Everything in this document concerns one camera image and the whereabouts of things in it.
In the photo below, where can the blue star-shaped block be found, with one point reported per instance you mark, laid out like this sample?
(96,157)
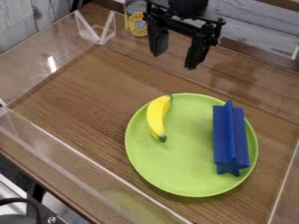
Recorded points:
(230,139)

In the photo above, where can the green plate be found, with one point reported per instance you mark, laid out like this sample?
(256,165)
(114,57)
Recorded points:
(179,165)

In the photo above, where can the clear acrylic corner bracket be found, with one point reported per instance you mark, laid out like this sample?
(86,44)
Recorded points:
(95,33)

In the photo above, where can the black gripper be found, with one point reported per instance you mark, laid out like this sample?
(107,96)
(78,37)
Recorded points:
(188,17)

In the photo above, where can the clear acrylic front wall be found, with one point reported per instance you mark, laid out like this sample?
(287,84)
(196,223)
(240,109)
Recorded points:
(79,180)

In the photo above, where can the yellow pineapple can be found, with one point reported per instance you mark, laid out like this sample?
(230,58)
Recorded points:
(135,23)

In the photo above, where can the yellow banana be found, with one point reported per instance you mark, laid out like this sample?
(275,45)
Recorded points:
(156,112)

